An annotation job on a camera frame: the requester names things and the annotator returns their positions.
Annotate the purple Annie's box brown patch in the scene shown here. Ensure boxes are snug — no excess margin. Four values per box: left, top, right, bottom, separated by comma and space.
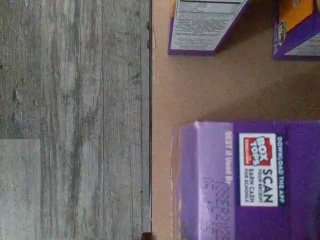
171, 120, 320, 240

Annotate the purple Annie's box yellow patch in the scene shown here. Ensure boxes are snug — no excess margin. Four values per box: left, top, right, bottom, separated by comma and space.
167, 0, 252, 56
272, 0, 320, 61

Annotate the brown wooden shelf board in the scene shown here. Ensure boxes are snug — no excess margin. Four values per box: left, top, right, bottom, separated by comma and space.
151, 0, 320, 240

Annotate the black metal shelving rack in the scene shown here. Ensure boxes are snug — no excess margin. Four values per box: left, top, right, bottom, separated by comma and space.
148, 0, 154, 240

